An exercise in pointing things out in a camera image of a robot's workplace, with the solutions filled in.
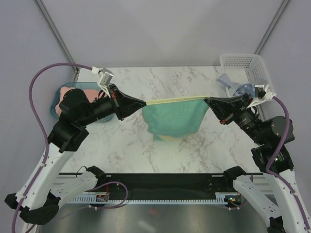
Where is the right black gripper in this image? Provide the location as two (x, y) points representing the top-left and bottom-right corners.
(205, 91), (267, 144)

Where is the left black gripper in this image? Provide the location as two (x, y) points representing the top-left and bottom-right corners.
(80, 83), (147, 125)

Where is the pink towel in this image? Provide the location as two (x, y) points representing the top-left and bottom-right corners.
(52, 85), (100, 117)

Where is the green yellow towel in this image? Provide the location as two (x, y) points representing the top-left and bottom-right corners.
(142, 96), (209, 141)

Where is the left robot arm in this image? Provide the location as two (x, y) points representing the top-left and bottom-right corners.
(5, 84), (146, 225)

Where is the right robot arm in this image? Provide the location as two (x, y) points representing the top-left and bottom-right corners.
(204, 94), (311, 233)

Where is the blue patterned towel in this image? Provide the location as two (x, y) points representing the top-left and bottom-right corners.
(217, 74), (256, 97)

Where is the white perforated plastic basket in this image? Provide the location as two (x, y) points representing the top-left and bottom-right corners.
(220, 53), (275, 92)

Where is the teal plastic tray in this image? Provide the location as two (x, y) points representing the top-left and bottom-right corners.
(50, 82), (106, 121)

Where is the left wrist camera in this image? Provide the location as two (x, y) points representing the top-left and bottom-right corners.
(98, 68), (114, 88)

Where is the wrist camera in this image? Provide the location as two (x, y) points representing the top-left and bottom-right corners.
(247, 84), (276, 108)
(98, 68), (114, 88)

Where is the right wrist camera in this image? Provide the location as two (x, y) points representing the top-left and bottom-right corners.
(247, 84), (276, 108)

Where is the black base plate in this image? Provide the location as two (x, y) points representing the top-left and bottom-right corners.
(94, 173), (236, 200)

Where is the white slotted cable duct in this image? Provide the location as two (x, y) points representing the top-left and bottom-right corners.
(68, 193), (227, 205)

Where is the right aluminium frame post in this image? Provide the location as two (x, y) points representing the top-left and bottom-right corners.
(254, 0), (292, 55)

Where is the aluminium frame post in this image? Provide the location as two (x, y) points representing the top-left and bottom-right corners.
(254, 0), (292, 55)
(33, 0), (80, 73)

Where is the left aluminium frame post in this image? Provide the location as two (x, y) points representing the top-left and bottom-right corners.
(33, 0), (80, 73)

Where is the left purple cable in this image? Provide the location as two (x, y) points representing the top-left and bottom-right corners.
(11, 63), (103, 233)

